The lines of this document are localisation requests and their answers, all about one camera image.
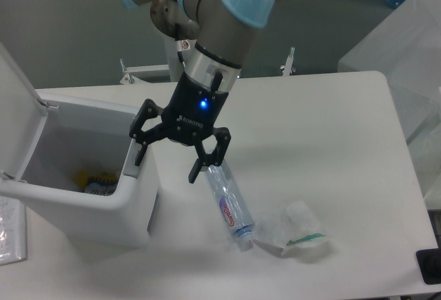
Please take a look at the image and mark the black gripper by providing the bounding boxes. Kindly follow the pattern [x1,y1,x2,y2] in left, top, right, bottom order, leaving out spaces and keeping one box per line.
[129,71,232,184]

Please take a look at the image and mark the white push-lid trash can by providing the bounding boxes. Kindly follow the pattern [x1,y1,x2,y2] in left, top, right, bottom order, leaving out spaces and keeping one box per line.
[1,49,160,248]

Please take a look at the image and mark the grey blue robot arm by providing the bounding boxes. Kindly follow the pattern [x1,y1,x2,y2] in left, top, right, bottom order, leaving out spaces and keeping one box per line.
[121,0,279,182]

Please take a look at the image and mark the yellow blue trash inside can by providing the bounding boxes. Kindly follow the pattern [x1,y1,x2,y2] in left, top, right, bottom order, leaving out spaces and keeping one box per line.
[73,170,119,196]

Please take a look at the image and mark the crushed clear plastic bottle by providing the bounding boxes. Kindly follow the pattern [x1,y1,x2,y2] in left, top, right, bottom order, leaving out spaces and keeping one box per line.
[205,160,254,251]

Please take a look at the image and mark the crumpled clear plastic wrapper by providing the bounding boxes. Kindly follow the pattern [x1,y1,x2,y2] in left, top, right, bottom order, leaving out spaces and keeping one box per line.
[253,201,330,257]

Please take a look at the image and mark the translucent plastic storage box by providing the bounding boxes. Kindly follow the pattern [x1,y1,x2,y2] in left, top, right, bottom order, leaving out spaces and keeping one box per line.
[338,0,440,210]

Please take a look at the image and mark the black device at table edge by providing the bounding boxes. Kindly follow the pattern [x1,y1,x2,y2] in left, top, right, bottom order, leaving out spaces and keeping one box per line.
[416,248,440,285]

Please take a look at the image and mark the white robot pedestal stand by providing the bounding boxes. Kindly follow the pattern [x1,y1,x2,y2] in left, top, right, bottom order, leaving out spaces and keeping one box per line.
[119,37,296,85]

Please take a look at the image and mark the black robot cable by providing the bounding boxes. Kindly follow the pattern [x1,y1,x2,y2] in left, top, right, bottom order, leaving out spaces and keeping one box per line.
[174,23,189,73]

